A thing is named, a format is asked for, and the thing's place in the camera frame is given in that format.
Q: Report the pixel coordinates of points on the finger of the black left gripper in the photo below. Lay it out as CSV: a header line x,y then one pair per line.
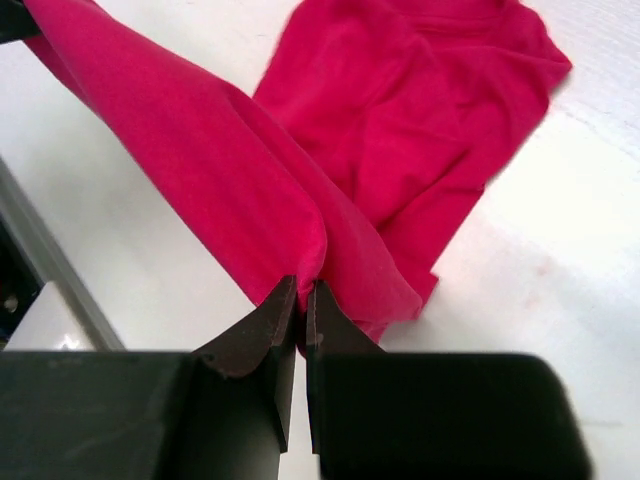
x,y
16,22

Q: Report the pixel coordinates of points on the aluminium rail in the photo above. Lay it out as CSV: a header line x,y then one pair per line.
x,y
50,265

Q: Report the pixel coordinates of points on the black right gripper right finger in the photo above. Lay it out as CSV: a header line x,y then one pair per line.
x,y
328,330

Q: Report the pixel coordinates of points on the magenta t-shirt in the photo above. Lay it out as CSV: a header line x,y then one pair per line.
x,y
369,139

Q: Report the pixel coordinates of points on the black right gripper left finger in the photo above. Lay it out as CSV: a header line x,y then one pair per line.
x,y
262,345

